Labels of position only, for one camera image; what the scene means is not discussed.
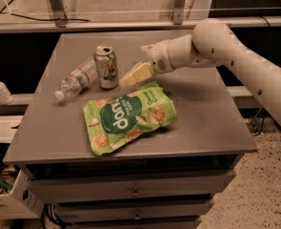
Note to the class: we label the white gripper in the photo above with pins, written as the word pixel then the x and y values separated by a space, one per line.
pixel 158 56

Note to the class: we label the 7up soda can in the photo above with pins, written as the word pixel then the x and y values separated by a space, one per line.
pixel 106 66

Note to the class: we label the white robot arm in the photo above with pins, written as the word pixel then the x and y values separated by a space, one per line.
pixel 210 44

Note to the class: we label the clear plastic water bottle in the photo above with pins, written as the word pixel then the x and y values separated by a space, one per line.
pixel 77 80

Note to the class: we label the green rice chips bag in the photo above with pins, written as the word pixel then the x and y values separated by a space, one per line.
pixel 114 122

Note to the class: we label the grey drawer cabinet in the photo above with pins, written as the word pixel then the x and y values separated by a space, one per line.
pixel 162 180

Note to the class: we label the white cardboard box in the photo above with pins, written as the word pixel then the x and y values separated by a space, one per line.
pixel 20 202

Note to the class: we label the grey metal frame leg right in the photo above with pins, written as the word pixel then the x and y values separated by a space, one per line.
pixel 178 12

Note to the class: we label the grey metal frame leg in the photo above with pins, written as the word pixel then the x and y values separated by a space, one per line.
pixel 59 14
pixel 178 12

